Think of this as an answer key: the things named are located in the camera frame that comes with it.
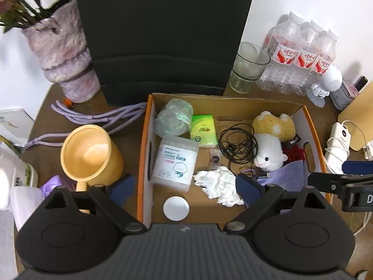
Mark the red fabric flower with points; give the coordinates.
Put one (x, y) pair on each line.
(294, 153)

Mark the white plastic bottle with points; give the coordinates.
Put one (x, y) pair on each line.
(14, 169)

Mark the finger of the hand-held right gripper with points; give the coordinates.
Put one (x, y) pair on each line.
(323, 180)
(357, 166)

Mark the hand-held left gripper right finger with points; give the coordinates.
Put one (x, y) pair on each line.
(247, 189)

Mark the small white fan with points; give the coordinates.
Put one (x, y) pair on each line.
(332, 77)

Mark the green tissue packet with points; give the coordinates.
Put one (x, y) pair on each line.
(202, 128)

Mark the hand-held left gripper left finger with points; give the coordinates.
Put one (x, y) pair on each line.
(123, 186)

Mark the white tissue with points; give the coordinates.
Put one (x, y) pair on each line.
(218, 183)

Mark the purple woven cloth pouch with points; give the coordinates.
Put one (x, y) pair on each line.
(288, 175)

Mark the black monitor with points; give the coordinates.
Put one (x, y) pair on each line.
(163, 35)

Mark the small black device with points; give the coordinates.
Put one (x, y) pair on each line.
(360, 82)

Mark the yellow mug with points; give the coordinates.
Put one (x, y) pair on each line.
(87, 151)

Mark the clear water bottle red label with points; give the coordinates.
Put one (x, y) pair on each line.
(284, 52)
(307, 58)
(323, 64)

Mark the white box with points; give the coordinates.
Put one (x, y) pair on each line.
(14, 122)

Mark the white round lid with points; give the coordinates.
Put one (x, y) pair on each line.
(176, 207)

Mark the small clear plastic bag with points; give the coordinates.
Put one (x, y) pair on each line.
(216, 159)

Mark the white plug adapter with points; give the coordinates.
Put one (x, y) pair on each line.
(368, 151)

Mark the clear glass cup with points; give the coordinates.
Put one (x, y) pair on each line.
(247, 70)

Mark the white plastic pack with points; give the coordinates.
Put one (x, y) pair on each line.
(26, 204)

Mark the purple fuzzy vase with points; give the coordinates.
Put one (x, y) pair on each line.
(64, 58)

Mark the white and yellow plush toy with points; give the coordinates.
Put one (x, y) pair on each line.
(271, 151)

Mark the clear cotton swab box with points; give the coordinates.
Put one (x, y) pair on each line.
(174, 163)

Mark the grey pouch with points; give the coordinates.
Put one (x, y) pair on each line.
(343, 94)

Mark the red pumpkin print cardboard box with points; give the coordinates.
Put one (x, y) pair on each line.
(262, 106)

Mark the purple tissue pack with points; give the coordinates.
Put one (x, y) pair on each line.
(52, 183)

